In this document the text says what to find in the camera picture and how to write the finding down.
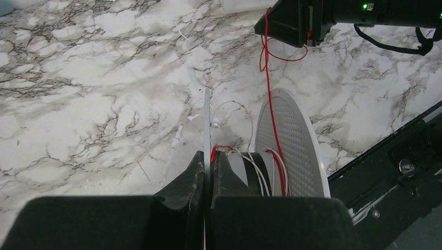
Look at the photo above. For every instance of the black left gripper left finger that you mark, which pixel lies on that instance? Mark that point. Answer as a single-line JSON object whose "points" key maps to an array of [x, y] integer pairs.
{"points": [[172, 218]]}

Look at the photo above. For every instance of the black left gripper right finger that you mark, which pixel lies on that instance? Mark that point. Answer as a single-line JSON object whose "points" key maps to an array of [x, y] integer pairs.
{"points": [[240, 219]]}

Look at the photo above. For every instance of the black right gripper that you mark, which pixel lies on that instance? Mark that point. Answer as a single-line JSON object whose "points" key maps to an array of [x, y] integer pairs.
{"points": [[297, 23]]}

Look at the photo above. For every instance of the grey perforated cable spool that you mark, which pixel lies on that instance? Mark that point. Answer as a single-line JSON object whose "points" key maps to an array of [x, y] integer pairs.
{"points": [[282, 157]]}

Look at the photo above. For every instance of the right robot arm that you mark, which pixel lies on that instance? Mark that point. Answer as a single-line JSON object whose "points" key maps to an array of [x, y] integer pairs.
{"points": [[425, 16]]}

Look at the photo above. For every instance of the translucent white plastic bin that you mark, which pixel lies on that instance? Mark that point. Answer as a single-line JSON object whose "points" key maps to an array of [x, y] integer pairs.
{"points": [[237, 6]]}

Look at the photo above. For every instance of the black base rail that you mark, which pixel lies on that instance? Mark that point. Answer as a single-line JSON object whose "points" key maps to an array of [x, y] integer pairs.
{"points": [[393, 190]]}

